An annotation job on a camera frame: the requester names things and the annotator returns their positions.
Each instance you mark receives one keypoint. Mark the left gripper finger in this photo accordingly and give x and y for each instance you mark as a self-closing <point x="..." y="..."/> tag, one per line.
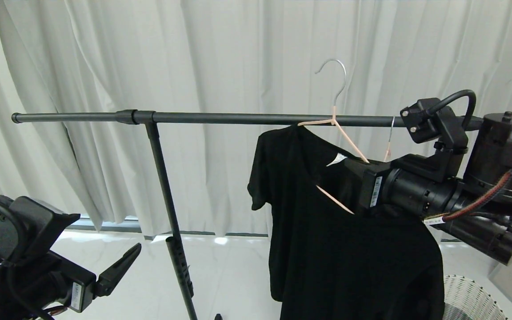
<point x="120" y="269"/>

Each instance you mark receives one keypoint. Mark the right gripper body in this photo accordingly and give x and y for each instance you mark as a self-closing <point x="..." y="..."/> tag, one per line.
<point x="416" y="195"/>

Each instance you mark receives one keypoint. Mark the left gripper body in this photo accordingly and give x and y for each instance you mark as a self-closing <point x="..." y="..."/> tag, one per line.
<point x="67" y="289"/>

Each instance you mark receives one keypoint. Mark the pink clothes hanger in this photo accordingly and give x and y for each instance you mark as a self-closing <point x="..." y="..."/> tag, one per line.
<point x="390" y="135"/>
<point x="351" y="141"/>

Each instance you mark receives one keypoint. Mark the black t-shirt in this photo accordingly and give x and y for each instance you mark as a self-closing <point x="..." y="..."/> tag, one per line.
<point x="349" y="266"/>

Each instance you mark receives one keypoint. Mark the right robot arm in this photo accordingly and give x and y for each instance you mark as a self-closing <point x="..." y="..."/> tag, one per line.
<point x="509" y="146"/>

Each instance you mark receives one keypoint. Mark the white laundry basket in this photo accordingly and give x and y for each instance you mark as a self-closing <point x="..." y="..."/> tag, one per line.
<point x="469" y="302"/>

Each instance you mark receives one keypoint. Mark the black clothes rack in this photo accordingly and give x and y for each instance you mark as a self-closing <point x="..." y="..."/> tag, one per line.
<point x="216" y="118"/>

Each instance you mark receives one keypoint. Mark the window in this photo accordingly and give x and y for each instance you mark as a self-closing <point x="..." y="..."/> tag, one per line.
<point x="105" y="224"/>

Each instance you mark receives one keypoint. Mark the white curtain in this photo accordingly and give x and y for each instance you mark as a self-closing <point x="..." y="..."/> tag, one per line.
<point x="216" y="53"/>

